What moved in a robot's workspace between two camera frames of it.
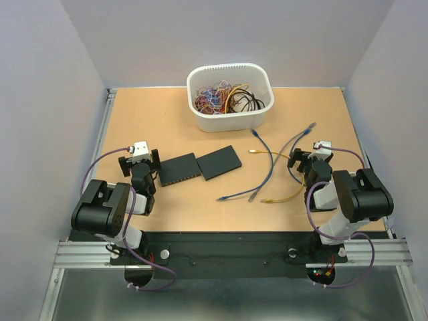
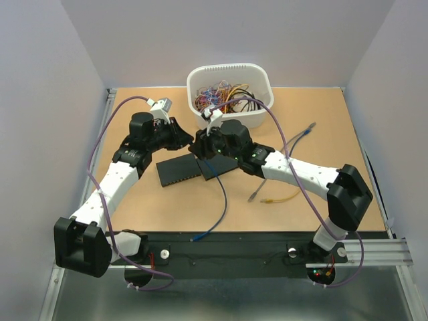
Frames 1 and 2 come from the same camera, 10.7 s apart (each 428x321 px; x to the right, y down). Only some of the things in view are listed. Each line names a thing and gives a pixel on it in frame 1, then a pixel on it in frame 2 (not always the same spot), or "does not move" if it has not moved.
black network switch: x=218 y=162 does not move
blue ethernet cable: x=255 y=134 -> x=219 y=225
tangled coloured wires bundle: x=212 y=99 does not move
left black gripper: x=155 y=166 -> x=180 y=137
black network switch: x=179 y=169 does not move
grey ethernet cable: x=277 y=158 does not move
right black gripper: x=298 y=154 -> x=201 y=147
